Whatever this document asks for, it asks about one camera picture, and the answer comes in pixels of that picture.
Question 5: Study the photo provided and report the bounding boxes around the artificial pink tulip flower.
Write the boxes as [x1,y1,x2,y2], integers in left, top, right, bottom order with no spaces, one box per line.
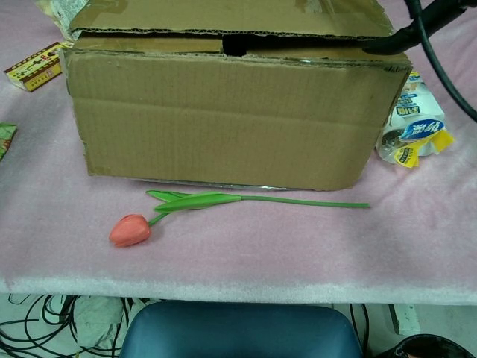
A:
[108,189,371,248]

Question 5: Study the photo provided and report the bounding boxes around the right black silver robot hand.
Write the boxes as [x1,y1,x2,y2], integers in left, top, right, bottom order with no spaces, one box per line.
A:
[360,0,471,57]

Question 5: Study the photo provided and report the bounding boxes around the black waste bin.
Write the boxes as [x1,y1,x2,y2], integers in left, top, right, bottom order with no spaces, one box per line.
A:
[385,333,476,358]

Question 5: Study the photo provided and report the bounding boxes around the crumpled pale plastic sheet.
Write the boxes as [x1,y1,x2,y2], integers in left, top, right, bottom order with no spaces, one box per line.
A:
[72,297,126,350]

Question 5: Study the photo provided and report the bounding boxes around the black right hand cable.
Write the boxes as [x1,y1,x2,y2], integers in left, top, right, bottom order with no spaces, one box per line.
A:
[408,0,477,123]

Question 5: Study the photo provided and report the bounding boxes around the clear bag of snacks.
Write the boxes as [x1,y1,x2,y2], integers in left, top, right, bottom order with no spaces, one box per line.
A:
[35,0,90,41]

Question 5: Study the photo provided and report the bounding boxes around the thin black cable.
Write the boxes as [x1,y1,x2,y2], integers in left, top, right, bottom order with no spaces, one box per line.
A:
[349,304,370,339]

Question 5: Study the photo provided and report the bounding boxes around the toilet paper roll pack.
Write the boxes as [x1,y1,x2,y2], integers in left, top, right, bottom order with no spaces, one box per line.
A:
[374,70,456,169]

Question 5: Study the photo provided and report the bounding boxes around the pink foam table cover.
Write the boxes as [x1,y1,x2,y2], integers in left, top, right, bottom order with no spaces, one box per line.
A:
[0,0,477,306]

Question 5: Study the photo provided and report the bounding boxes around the black floor cable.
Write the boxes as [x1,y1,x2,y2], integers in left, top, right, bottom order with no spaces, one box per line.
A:
[0,294,130,358]

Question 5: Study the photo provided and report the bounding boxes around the brown cardboard shipping box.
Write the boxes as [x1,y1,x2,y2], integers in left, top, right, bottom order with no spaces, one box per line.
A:
[59,0,414,192]

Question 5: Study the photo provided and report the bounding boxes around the green snack packet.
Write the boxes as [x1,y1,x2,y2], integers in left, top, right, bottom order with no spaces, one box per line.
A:
[0,122,19,163]

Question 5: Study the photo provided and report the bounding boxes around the small red yellow carton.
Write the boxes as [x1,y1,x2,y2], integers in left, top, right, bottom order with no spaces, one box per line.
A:
[3,41,74,93]

